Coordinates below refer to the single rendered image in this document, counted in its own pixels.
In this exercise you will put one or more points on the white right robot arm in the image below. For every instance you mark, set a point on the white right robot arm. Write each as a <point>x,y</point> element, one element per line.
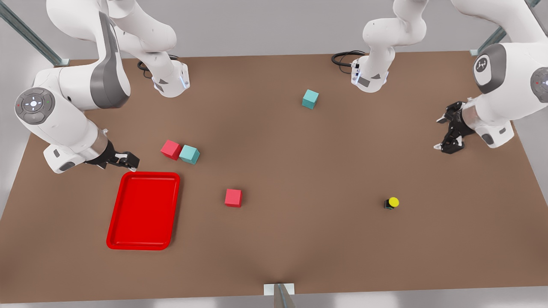
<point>68,85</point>

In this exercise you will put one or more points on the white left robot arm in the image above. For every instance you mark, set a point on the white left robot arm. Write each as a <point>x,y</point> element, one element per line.
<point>509,85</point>

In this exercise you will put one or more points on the red cube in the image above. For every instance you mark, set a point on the red cube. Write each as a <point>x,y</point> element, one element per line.
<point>233,198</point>
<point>171,149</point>

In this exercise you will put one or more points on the red rectangular tray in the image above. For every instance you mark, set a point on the red rectangular tray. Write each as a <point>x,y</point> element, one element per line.
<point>143,210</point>

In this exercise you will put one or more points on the yellow button on black base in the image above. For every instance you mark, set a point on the yellow button on black base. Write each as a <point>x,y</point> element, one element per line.
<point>392,202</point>

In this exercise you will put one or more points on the teal cube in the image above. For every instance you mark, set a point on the teal cube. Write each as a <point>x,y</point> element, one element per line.
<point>310,99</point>
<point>189,154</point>

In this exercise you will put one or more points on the silver frame post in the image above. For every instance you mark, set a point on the silver frame post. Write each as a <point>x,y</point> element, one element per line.
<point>30,34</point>
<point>492,40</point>
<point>280,295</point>

